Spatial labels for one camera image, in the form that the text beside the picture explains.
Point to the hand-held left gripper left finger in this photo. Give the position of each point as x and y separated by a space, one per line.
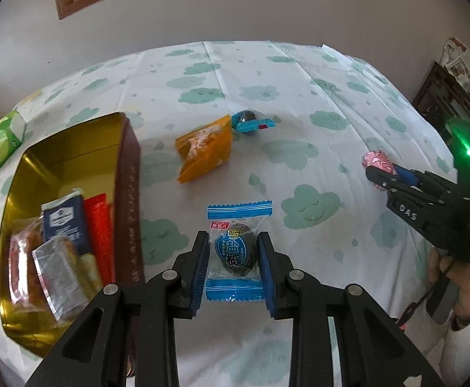
201 268

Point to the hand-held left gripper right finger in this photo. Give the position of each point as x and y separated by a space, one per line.
265 276

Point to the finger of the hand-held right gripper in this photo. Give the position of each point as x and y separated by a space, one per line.
410 176
386 181

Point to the pink candy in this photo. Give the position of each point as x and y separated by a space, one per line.
376 160

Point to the blue plum snack packet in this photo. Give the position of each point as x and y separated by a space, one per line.
251 123
235 250

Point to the gold tin box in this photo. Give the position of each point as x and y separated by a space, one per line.
130 193

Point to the red snack packet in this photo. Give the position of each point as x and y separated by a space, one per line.
100 229

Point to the silver foil snack packet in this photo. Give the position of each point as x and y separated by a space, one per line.
59 276

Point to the navy snack packet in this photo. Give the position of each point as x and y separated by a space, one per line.
63 221

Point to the person's right forearm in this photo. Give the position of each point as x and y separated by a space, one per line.
469 350

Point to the dark wooden cabinet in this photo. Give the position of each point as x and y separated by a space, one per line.
440 96

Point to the orange snack packet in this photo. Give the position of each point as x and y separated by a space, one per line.
208 153

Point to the stack of newspapers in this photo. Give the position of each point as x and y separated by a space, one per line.
461 58

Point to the cloud print tablecloth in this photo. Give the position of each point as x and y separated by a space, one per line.
259 88

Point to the clear pastry packet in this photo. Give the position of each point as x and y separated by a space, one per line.
25 258

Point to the green tissue pack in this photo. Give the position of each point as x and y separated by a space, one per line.
3 141

